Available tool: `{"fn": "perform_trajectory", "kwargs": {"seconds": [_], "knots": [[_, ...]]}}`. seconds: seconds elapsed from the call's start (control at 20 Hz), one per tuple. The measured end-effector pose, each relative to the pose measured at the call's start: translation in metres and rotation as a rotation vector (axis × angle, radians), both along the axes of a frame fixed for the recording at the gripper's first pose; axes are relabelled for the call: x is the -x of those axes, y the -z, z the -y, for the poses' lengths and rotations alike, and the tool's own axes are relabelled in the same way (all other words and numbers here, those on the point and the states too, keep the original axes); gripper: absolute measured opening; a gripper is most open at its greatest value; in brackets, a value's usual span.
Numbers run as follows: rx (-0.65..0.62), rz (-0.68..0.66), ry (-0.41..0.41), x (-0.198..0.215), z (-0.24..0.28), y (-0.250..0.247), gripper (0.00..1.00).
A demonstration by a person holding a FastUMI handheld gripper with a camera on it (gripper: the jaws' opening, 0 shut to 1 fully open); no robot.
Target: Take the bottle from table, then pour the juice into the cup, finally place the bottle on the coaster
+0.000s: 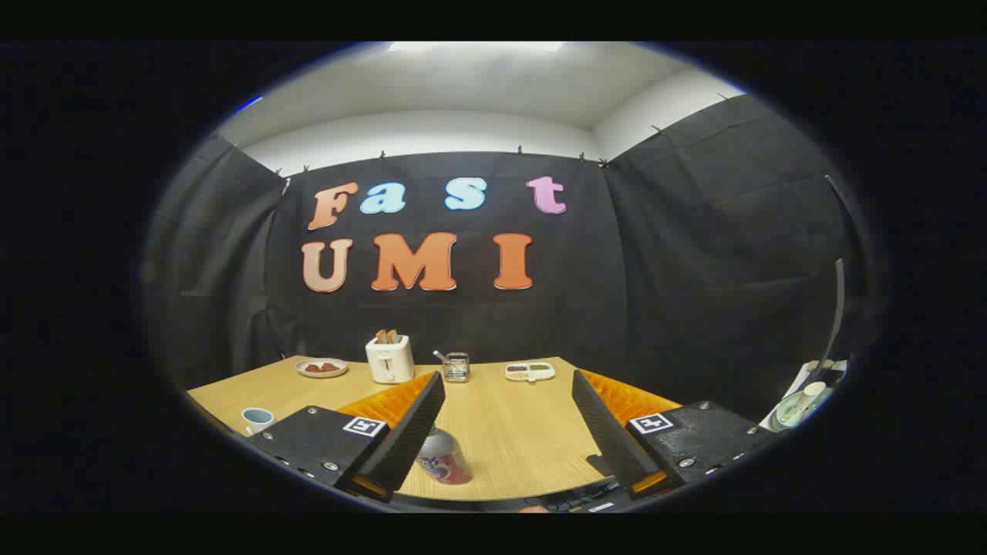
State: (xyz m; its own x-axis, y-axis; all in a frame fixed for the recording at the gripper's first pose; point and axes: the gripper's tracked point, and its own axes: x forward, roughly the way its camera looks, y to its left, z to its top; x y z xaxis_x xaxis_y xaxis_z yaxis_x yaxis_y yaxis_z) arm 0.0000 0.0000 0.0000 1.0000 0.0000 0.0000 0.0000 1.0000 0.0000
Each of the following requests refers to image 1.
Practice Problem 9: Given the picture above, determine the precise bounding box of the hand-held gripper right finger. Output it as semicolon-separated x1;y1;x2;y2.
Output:
571;368;780;502

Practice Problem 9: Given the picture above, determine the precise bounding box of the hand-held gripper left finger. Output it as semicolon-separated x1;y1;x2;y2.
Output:
245;371;447;506

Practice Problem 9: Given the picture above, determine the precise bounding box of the silver juice bottle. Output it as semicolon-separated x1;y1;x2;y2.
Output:
416;426;473;485

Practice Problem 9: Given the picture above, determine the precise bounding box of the white toaster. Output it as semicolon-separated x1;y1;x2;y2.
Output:
365;335;416;385

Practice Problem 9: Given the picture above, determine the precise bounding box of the wooden table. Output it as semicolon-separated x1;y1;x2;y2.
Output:
187;355;683;502

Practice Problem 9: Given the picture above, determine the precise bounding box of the small white plate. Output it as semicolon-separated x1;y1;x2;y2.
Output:
296;358;349;379

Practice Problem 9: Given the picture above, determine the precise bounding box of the black backdrop cloth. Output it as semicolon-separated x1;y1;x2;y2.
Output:
143;94;864;421

